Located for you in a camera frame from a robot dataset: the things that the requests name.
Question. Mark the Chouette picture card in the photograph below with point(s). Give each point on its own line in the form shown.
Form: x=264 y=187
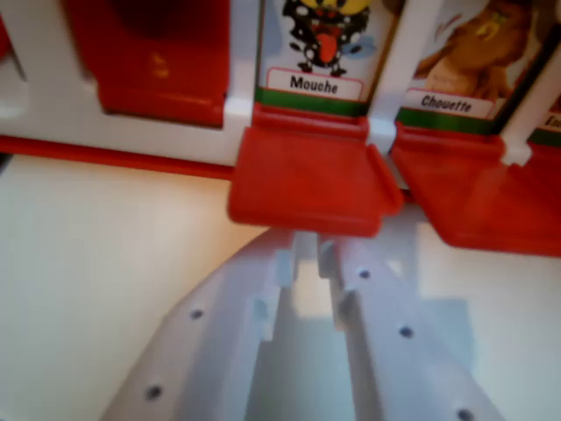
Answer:
x=464 y=66

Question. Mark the upright red flap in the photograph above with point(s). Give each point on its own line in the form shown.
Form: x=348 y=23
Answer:
x=153 y=66

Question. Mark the red flap below Chouette card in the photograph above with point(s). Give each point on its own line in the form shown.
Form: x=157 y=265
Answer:
x=482 y=197

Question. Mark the Mouche picture card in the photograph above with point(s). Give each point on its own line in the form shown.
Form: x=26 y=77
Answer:
x=315 y=83

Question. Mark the red and white game board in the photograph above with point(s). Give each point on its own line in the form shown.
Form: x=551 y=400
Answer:
x=52 y=114

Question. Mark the red flap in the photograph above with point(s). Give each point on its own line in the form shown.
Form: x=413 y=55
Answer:
x=482 y=197
x=307 y=175
x=153 y=66

